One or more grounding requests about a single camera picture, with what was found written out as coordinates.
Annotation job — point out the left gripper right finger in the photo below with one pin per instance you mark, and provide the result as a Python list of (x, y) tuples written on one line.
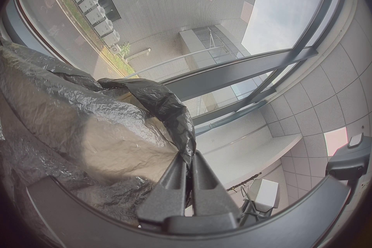
[(212, 197)]

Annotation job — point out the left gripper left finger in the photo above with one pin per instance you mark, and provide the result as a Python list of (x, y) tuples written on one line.
[(165, 197)]

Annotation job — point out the black plastic bag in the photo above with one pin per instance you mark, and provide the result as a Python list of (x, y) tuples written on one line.
[(72, 113)]

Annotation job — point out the white box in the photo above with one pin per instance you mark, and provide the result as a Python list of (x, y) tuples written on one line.
[(266, 193)]

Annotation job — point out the window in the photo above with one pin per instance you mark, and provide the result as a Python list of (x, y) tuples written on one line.
[(232, 66)]

